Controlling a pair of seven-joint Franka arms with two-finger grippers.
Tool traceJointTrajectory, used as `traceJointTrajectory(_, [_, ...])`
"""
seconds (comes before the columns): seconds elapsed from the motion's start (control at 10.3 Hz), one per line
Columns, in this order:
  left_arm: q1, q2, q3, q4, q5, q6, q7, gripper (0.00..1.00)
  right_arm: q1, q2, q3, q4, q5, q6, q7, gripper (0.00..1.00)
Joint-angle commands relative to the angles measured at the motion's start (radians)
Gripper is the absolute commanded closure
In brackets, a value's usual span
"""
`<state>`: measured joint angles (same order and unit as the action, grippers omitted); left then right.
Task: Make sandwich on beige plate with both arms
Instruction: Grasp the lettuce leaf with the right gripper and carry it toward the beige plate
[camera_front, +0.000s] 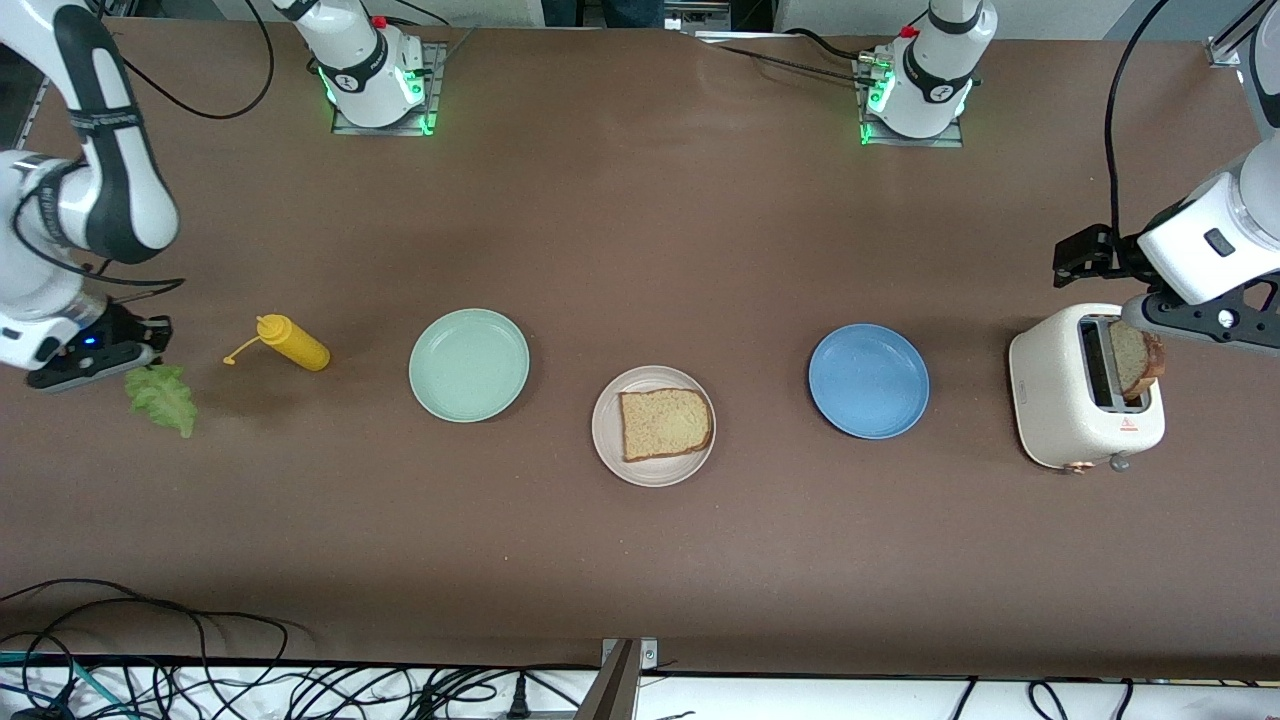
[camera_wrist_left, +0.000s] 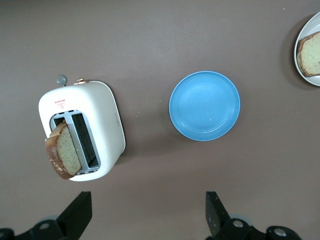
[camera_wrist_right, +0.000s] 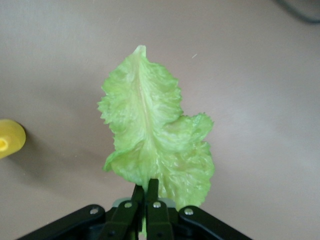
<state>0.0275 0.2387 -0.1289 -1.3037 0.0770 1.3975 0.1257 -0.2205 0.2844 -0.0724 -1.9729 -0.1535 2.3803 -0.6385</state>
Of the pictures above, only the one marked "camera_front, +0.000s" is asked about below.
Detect green lettuce leaf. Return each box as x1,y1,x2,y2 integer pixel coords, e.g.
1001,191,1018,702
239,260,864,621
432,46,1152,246
125,365,198,439

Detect yellow mustard squeeze bottle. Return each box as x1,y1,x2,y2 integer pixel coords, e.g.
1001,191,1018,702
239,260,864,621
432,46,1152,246
223,314,331,373

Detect pale crust bread slice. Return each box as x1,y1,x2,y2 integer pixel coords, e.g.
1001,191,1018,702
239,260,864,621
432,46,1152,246
618,388,713,463

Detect blue plate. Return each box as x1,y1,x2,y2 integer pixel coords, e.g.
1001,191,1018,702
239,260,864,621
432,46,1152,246
808,323,931,440

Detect pale green plate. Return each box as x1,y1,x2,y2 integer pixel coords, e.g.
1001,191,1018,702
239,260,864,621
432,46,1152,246
408,308,531,424

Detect beige plate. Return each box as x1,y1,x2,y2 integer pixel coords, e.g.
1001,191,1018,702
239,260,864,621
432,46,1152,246
591,365,717,488

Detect dark crust bread slice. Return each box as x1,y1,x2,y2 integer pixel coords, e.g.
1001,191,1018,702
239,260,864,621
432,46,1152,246
1108,318,1167,404

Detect cream white toaster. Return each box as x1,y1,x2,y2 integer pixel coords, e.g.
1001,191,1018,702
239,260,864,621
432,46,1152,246
1008,303,1168,473

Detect grey metal equipment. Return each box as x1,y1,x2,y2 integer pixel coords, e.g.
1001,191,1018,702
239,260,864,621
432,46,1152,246
665,0,791,43

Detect person in blue jeans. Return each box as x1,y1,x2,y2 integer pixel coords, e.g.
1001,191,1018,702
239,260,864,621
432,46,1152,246
541,0,666,28

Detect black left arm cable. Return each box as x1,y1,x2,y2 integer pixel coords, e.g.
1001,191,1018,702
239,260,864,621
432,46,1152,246
1104,0,1171,236

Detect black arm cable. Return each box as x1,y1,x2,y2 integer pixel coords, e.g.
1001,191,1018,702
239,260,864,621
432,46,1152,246
95,0,276,121
1104,0,1171,236

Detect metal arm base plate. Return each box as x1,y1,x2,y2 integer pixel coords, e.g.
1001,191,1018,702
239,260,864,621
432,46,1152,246
330,40,448,137
853,55,967,150

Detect aluminium frame rail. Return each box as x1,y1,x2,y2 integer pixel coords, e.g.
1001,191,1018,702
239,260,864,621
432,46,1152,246
1205,0,1266,69

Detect long black cable loop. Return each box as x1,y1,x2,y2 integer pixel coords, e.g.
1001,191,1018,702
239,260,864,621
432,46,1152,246
0,578,311,720

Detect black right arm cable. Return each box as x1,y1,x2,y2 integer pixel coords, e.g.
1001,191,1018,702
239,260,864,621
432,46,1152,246
95,0,276,121

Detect black curved base cable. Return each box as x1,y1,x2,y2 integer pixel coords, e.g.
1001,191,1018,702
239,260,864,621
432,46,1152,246
780,27,873,63

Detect black braided table cable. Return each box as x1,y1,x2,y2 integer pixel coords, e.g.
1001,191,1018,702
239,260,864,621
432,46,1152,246
700,38,871,86

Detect teal cable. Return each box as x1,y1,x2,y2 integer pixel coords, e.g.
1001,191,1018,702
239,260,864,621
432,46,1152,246
0,650,136,720

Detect black cable tangle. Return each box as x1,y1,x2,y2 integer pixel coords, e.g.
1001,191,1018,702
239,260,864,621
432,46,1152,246
130,660,601,720

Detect metal table bracket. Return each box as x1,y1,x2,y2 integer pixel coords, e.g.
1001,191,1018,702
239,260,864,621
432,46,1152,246
575,637,661,720

